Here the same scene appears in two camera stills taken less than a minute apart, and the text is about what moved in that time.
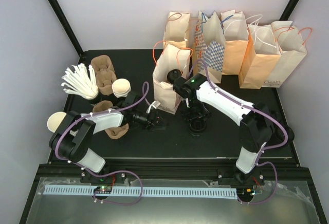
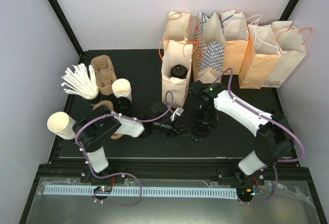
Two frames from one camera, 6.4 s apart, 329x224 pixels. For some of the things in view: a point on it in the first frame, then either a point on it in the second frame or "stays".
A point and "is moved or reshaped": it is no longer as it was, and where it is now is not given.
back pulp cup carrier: x=105 y=74 stays
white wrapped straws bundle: x=80 y=82 stays
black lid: x=173 y=74 is moved or reshaped
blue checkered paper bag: x=209 y=45 stays
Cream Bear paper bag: x=172 y=57 is moved or reshaped
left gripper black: x=152 y=122 to x=177 y=129
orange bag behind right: x=262 y=54 stays
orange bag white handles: x=235 y=41 stays
